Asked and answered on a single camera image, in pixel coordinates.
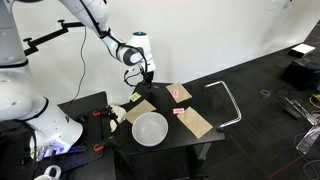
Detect yellow sticky note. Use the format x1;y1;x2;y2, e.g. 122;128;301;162
128;92;142;103

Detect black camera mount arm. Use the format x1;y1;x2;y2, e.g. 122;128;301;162
22;19;85;57

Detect white round bowl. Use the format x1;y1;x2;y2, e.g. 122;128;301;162
131;111;169;148

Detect small plain brown envelope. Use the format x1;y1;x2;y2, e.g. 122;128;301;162
123;99;157;125

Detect black orange bar clamp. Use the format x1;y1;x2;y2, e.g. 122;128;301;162
92;105;121;125
92;134;117;153

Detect black equipment box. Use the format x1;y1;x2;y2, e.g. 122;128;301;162
280;57;320;92

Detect blue lit robot base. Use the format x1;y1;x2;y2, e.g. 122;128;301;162
29;141;88;162

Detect flat white box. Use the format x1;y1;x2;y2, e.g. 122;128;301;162
287;43;316;59

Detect white crumpled cloth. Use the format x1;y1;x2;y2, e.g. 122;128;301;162
108;104;127;133

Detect yellow coiled cable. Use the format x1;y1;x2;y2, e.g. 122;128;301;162
308;93;320;110

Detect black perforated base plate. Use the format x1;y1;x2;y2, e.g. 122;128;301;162
57;91;117;180

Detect silver metal cart handle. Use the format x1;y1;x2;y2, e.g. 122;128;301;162
204;80;243;132

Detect white mug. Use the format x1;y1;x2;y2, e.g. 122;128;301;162
33;164;63;180

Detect thick black cable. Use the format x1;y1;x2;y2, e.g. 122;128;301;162
19;122;42;180

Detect clear acrylic stand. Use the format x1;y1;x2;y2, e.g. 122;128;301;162
295;125;320;155

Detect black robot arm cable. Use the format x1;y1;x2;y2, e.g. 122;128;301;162
78;0;149;88

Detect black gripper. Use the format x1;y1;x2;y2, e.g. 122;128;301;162
140;68;156;90

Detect black utility cart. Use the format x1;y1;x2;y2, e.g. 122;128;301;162
113;81;226;180

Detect thin black hanging cable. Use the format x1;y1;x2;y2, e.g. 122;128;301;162
65;26;88;106

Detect thin white floor cable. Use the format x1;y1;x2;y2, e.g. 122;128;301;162
293;132;320;180

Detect large plain brown envelope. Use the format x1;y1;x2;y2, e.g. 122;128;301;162
176;106;214;140

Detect silver metal tripod legs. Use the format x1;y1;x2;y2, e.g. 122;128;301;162
283;95;320;127

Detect small grey tape ring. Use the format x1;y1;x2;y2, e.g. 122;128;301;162
260;88;271;99

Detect brown envelope with pink note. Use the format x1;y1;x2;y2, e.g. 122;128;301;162
165;82;193;104

